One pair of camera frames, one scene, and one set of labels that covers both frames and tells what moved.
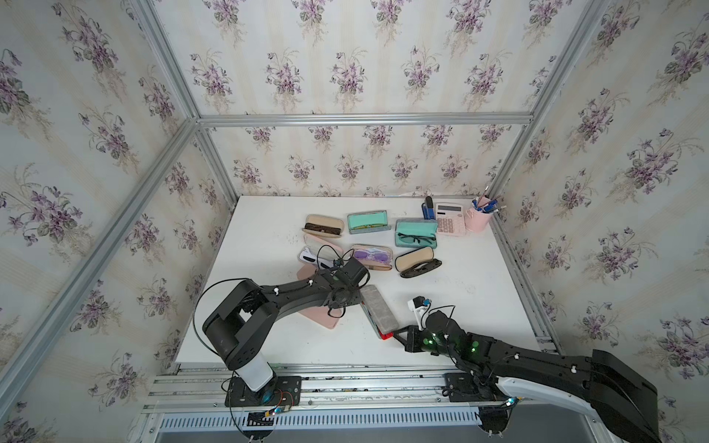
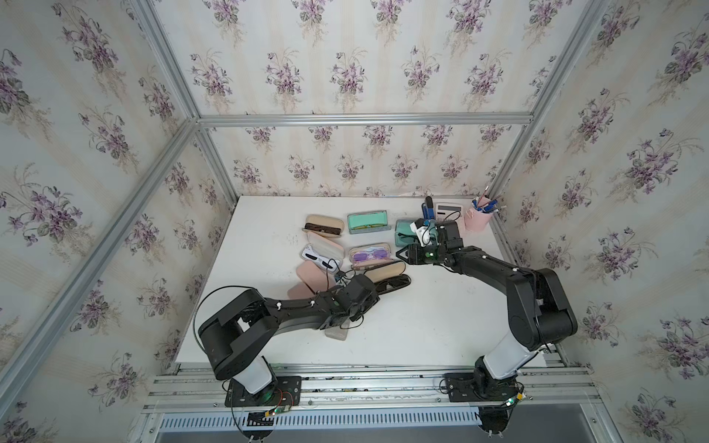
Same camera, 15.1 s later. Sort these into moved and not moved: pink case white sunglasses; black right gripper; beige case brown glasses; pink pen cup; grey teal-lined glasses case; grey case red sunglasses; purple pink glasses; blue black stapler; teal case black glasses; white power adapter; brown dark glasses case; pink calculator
Moved: grey case red sunglasses; black right gripper; brown dark glasses case; white power adapter
Not moved: pink calculator; beige case brown glasses; teal case black glasses; pink pen cup; blue black stapler; purple pink glasses; grey teal-lined glasses case; pink case white sunglasses
